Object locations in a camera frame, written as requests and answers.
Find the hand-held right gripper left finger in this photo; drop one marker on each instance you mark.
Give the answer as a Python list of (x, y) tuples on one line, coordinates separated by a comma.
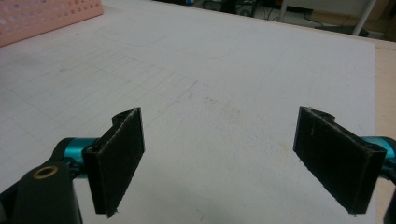
[(115, 168)]

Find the white metal stand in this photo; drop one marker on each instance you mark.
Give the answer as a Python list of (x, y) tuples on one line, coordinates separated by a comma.
[(362, 18)]

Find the white grid mat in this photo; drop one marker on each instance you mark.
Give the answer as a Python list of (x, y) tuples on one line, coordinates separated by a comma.
[(218, 77)]

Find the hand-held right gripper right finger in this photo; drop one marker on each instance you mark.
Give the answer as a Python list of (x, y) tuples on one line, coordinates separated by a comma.
[(339, 168)]

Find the pink plastic basket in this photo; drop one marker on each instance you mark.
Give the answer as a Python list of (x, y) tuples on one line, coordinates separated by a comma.
[(40, 18)]

